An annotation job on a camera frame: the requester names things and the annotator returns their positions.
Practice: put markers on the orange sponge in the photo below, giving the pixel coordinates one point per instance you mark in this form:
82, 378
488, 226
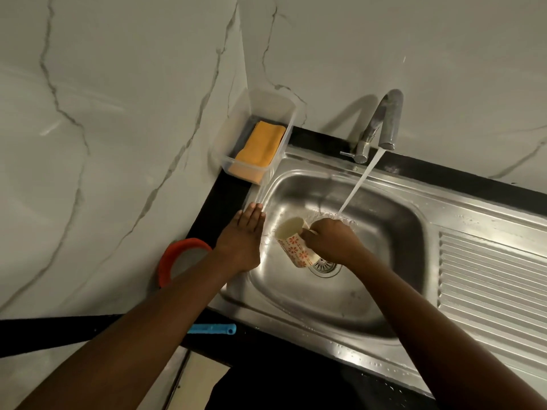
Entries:
260, 145

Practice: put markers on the red round soap tub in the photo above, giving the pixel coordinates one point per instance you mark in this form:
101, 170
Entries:
164, 262

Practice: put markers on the person's right hand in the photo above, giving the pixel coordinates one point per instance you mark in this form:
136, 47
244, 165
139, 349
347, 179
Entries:
333, 241

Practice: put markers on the chrome faucet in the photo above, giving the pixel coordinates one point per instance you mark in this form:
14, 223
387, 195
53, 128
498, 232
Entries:
391, 119

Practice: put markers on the person's black clothing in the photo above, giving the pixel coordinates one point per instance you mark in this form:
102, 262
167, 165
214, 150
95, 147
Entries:
273, 388

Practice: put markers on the round metal drain strainer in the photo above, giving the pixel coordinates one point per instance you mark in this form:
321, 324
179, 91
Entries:
327, 266

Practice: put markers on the blue brush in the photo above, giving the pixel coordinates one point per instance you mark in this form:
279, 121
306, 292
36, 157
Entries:
213, 329

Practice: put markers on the clear plastic container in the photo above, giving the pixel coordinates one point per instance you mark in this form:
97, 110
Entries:
265, 104

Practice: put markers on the grey metal appliance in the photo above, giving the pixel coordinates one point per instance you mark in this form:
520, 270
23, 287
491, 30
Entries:
85, 380

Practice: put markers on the cream floral mug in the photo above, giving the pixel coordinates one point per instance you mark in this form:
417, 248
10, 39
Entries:
290, 243

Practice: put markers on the running water stream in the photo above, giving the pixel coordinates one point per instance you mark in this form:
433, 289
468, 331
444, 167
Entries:
359, 183

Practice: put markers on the person's left hand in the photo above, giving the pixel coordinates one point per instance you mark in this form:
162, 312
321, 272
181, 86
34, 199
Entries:
241, 243

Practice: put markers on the person's right forearm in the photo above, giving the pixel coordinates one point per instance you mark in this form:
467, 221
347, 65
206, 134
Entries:
440, 333

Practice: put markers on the stainless steel sink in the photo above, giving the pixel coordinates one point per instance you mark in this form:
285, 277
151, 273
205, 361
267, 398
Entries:
384, 251

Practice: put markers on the person's left forearm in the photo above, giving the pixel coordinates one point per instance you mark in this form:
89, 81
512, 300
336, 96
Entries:
128, 337

